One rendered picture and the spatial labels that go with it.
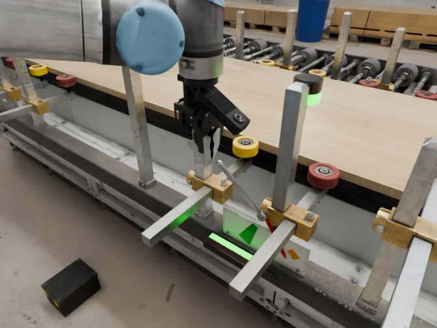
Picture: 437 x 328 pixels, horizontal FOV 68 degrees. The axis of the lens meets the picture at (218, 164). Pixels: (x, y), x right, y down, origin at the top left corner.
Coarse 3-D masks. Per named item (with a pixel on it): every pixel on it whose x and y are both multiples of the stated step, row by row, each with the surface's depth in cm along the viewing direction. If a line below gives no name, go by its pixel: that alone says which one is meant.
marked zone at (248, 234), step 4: (252, 224) 85; (248, 228) 87; (252, 228) 86; (256, 228) 85; (244, 232) 89; (248, 232) 88; (252, 232) 87; (244, 236) 90; (248, 236) 88; (252, 236) 87; (248, 240) 89
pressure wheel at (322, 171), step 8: (312, 168) 86; (320, 168) 87; (328, 168) 87; (336, 168) 86; (312, 176) 84; (320, 176) 83; (328, 176) 83; (336, 176) 83; (312, 184) 85; (320, 184) 84; (328, 184) 83; (336, 184) 85
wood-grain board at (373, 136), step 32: (32, 64) 173; (64, 64) 166; (96, 64) 166; (224, 64) 166; (256, 64) 166; (160, 96) 130; (256, 96) 130; (352, 96) 130; (384, 96) 130; (224, 128) 107; (256, 128) 107; (320, 128) 107; (352, 128) 107; (384, 128) 107; (416, 128) 107; (320, 160) 91; (352, 160) 91; (384, 160) 91; (384, 192) 82
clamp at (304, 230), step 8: (264, 200) 81; (264, 208) 80; (272, 208) 78; (288, 208) 78; (296, 208) 78; (272, 216) 79; (280, 216) 77; (288, 216) 76; (296, 216) 76; (304, 216) 76; (272, 224) 80; (296, 224) 75; (304, 224) 74; (312, 224) 74; (296, 232) 77; (304, 232) 75; (312, 232) 76; (304, 240) 76
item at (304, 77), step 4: (296, 76) 66; (300, 76) 66; (304, 76) 66; (308, 76) 66; (312, 76) 66; (316, 76) 66; (320, 76) 66; (300, 80) 64; (304, 80) 64; (308, 80) 64; (312, 80) 64; (316, 80) 64; (320, 80) 64
